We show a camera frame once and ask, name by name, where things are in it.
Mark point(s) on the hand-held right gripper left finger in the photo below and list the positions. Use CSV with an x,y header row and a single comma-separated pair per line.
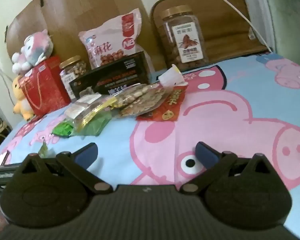
x,y
86,152

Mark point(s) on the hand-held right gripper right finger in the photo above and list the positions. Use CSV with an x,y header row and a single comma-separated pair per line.
x,y
206,153

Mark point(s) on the brown folding table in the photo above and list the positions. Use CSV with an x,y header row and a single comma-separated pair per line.
x,y
222,30

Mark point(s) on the clear bag of nuts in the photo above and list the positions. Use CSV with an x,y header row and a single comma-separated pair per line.
x,y
140,97

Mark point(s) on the pink grey plush toy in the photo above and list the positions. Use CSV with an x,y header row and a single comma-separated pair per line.
x,y
35,50

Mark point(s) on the red snack packet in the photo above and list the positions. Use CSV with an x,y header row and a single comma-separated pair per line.
x,y
170,107

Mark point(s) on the black snack box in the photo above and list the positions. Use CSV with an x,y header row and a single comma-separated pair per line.
x,y
120,75

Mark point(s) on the yellow plush toy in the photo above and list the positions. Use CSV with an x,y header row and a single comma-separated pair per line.
x,y
21,100

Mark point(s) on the frosted glass door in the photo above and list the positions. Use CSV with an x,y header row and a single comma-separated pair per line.
x,y
287,17

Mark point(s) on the green snack packets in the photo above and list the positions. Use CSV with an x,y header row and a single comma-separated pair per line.
x,y
97,125

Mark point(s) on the pig printed blanket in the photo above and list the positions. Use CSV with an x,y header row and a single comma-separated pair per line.
x,y
240,100

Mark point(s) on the pink snack bag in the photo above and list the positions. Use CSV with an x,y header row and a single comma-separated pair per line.
x,y
115,37

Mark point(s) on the clear packet of white squares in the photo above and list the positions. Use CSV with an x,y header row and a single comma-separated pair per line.
x,y
82,105

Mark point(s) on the small gold lid jar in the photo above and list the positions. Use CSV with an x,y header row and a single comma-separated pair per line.
x,y
72,71

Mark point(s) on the small green wrapper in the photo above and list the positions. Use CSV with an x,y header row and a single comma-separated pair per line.
x,y
43,151

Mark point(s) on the brown cardboard sheet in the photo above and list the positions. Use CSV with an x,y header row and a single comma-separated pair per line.
x,y
77,10

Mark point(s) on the gold trimmed clear packet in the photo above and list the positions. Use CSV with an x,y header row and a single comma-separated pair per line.
x,y
97,112

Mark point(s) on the red gift box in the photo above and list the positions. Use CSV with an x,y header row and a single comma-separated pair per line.
x,y
45,90

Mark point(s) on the bright green snack packet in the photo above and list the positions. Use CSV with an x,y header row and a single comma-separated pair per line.
x,y
62,128

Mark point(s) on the large plastic nut jar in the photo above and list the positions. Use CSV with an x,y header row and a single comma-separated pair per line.
x,y
185,40

